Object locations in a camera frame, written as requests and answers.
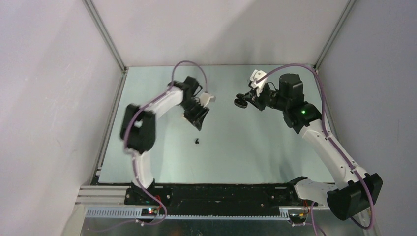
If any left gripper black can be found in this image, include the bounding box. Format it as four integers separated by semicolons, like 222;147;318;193
179;98;209;131

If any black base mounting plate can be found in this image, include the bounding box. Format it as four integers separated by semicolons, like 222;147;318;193
124;182;305;217

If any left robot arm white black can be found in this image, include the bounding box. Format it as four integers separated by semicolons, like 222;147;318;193
120;76;215;205

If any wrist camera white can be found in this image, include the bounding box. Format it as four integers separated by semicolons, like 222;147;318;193
249;70;268;97
199;92;216;107

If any right corner aluminium post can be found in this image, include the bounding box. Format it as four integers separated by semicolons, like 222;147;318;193
314;0;357;70

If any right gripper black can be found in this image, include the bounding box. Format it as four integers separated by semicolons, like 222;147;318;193
243;83;289;112

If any white cable duct strip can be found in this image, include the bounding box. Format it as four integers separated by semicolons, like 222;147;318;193
86;207;290;220

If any black earbud charging case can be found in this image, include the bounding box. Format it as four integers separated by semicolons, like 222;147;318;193
234;93;248;109

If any left corner aluminium post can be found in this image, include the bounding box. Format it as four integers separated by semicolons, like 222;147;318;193
82;0;127;73

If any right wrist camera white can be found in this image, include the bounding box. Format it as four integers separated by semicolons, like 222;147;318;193
249;70;268;97

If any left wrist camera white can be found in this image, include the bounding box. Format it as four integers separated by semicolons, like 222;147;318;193
199;92;216;107

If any aluminium frame rail front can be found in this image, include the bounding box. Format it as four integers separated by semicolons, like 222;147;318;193
75;185;371;209

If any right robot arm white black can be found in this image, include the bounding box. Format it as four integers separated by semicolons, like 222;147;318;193
235;70;383;220

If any corner aluminium post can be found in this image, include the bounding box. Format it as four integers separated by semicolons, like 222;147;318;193
314;0;357;70
82;0;127;73

